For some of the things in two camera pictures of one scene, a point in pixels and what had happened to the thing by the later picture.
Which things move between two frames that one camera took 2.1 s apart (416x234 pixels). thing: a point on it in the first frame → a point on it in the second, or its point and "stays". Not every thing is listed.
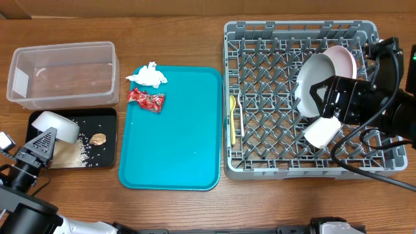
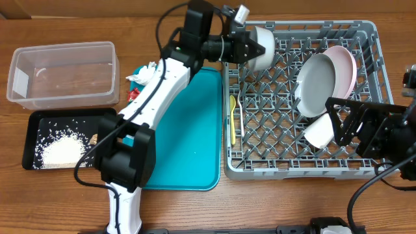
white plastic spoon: [241, 114] stays
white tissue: [149, 76] stays
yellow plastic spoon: [233, 102] stays
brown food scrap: [97, 139] stays
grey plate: [317, 68] stays
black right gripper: [354, 88] → [380, 116]
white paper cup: [322, 131] stays
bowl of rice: [67, 130] → [266, 39]
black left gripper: [24, 155] → [238, 39]
